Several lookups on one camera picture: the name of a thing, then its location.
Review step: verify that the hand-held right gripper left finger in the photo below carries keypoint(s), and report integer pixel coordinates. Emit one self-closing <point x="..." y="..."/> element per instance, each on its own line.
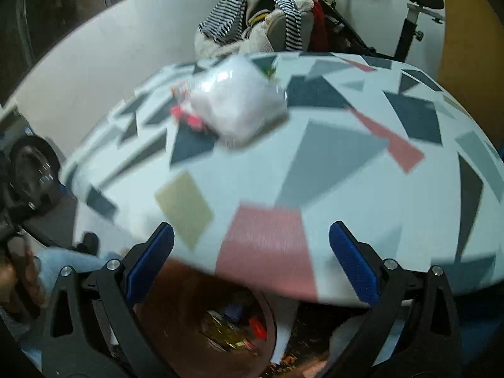
<point x="151" y="260"/>

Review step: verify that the striped black white shirt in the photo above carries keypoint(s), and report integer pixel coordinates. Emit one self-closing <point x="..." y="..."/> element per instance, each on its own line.
<point x="224" y="12"/>

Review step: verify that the white plastic bag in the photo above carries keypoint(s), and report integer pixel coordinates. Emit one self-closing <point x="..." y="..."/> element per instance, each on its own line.
<point x="236" y="102"/>

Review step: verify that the red cloth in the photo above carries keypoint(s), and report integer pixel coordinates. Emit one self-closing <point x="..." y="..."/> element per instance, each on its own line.
<point x="319" y="23"/>

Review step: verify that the green snack packet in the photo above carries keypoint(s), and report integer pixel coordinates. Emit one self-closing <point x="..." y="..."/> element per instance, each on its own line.
<point x="268" y="71"/>

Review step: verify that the black exercise bike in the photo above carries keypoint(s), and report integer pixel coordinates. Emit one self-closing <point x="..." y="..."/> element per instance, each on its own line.
<point x="409" y="35"/>

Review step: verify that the black yellow striped garment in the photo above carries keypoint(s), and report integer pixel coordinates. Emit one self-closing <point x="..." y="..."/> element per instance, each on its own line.
<point x="258" y="12"/>

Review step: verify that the blue wrapper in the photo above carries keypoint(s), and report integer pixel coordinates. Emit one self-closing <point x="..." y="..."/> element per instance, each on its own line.
<point x="233" y="311"/>

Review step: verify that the geometric patterned tablecloth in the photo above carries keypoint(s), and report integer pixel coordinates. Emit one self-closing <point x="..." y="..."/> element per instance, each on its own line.
<point x="334" y="173"/>

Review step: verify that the clear snack packet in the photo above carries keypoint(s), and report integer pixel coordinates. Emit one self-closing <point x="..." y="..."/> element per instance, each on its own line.
<point x="185" y="116"/>

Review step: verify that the white fleece garment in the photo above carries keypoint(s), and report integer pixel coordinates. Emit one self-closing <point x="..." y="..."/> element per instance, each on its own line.
<point x="212" y="49"/>

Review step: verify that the gold foil wrapper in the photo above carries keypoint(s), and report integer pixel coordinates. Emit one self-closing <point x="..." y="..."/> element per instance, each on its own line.
<point x="224" y="332"/>

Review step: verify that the person's left hand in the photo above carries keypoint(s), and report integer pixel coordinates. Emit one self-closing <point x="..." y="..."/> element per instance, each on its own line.
<point x="19" y="279"/>

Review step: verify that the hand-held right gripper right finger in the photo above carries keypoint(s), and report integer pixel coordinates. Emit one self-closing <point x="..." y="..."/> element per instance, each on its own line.
<point x="354" y="260"/>

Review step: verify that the brown trash bin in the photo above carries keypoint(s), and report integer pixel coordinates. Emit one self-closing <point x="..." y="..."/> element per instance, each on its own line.
<point x="173" y="323"/>

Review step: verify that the dark glass door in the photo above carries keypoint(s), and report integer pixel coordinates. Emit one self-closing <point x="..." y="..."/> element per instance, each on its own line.
<point x="59" y="8"/>

